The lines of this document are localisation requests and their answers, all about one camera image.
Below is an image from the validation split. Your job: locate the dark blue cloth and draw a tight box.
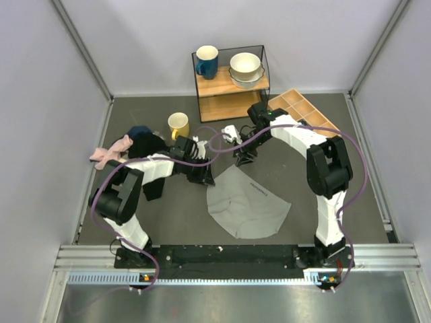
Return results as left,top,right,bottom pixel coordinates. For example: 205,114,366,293
127,125,153,140

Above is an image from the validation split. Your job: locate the cream bowl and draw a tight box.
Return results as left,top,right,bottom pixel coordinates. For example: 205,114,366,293
230,52,261,76

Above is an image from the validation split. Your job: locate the wooden compartment tray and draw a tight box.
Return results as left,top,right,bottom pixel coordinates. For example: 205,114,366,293
268,89,339,131

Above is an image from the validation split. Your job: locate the white scalloped bowl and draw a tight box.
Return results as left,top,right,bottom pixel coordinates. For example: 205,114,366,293
228,65,265,89

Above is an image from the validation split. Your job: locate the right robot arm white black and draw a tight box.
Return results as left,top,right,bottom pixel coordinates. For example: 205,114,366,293
223,104,353,268

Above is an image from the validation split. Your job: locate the pink cloth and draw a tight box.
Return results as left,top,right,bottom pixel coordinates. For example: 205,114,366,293
90,135,133,170

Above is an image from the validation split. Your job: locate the yellow mug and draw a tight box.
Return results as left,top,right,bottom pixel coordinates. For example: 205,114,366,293
168,112,189,141

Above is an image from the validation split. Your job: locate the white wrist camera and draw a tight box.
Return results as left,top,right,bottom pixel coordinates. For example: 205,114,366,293
222,124,242,144
192,136,208,159

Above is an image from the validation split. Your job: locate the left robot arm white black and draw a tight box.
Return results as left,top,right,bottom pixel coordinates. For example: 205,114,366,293
88,138,215,267

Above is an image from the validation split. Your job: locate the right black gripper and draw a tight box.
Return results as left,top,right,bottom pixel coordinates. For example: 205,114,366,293
234,129,271,167

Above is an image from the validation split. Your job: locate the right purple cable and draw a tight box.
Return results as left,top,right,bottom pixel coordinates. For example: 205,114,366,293
208,124,368,293

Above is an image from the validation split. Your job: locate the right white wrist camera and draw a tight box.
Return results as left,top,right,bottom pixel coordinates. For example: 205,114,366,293
222,124,242,144

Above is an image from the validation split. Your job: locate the grey slotted cable duct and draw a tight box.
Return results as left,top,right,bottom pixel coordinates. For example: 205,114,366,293
67,270,323,286

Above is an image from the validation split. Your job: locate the black wire wooden shelf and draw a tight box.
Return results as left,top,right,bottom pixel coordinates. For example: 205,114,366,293
194,44,271,122

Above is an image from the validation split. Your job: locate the black cloth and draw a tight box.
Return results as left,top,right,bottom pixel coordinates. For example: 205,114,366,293
128,133,168,201

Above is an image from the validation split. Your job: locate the aluminium frame rail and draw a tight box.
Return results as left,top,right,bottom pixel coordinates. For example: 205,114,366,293
55,244,421,271

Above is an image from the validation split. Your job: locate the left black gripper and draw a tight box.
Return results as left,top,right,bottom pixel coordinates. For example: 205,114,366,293
183,155,214,186

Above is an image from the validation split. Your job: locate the blue mug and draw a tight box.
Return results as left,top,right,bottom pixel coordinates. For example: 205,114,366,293
195,45,219,79

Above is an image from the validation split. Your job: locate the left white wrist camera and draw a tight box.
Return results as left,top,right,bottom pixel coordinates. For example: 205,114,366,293
192,136,208,159

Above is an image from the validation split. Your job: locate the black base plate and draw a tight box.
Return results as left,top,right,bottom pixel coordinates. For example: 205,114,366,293
114,244,354,279

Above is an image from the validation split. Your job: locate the grey underwear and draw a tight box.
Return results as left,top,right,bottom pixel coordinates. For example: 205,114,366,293
207,165,291,239

